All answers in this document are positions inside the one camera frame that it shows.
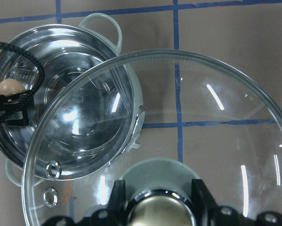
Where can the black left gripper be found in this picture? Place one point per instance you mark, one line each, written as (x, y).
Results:
(13, 110)

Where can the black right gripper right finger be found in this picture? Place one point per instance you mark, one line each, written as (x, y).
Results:
(205, 207)

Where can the pale green cooking pot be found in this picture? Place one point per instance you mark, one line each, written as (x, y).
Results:
(85, 110)

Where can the glass pot lid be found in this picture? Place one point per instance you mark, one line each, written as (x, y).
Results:
(203, 120)

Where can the brown egg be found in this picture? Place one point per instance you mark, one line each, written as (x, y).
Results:
(10, 86)

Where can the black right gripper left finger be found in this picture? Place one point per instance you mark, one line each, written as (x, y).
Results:
(118, 207)

